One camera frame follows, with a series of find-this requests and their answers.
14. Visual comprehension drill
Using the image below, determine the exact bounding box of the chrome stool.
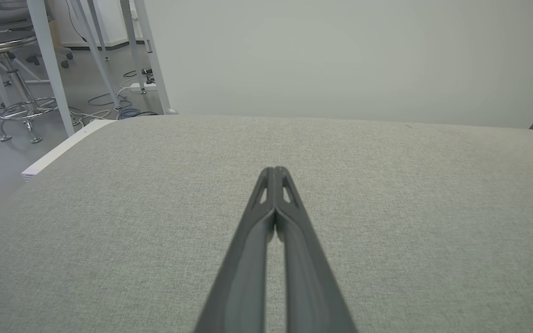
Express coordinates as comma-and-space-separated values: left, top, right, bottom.
0, 30, 72, 144

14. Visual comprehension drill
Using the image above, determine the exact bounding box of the white floor cable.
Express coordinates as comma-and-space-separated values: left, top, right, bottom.
70, 74, 147, 126

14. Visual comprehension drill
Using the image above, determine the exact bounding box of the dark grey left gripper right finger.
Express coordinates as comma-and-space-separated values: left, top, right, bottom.
273, 166, 357, 333

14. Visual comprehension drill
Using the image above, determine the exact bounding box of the grey fabric table cover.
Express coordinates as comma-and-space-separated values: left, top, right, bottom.
0, 115, 533, 333

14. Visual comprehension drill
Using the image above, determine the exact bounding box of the white partition panel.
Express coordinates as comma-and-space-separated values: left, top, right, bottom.
132, 0, 533, 130

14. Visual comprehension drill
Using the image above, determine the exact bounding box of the thick white table leg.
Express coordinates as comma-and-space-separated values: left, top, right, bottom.
26, 0, 75, 138

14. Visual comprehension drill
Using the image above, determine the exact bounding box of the thin white frame leg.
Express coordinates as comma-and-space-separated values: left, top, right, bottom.
119, 0, 148, 95
69, 0, 124, 111

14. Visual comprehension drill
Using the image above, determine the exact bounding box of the white power strip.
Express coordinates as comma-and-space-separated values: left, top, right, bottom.
129, 68, 157, 93

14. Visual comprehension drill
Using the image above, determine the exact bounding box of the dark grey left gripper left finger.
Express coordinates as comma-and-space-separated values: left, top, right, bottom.
194, 166, 277, 333

